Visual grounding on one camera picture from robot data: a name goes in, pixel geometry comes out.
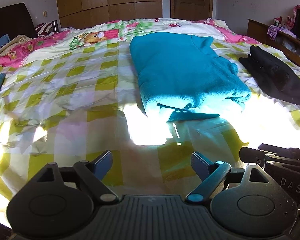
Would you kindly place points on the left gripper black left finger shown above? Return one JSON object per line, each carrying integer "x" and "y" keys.
{"x": 91, "y": 174}

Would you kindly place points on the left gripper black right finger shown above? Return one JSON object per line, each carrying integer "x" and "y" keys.
{"x": 212, "y": 175}

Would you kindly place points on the black folded garment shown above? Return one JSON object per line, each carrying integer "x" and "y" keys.
{"x": 273, "y": 76}

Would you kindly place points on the teal fleece zip pullover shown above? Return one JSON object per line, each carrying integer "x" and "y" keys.
{"x": 181, "y": 78}

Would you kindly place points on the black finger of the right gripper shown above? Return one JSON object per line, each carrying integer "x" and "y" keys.
{"x": 250, "y": 155}

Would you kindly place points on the red white striped pillow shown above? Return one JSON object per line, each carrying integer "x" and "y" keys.
{"x": 47, "y": 28}

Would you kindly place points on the dark wooden headboard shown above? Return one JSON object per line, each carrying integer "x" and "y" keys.
{"x": 16, "y": 20}

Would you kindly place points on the wooden wardrobe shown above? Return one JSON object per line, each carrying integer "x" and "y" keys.
{"x": 82, "y": 14}

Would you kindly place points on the purple patterned cloth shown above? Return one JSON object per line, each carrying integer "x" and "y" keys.
{"x": 273, "y": 30}

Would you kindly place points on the wooden side cabinet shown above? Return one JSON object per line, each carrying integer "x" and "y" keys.
{"x": 288, "y": 45}

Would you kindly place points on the checkered floral bed quilt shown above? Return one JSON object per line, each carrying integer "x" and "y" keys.
{"x": 79, "y": 97}

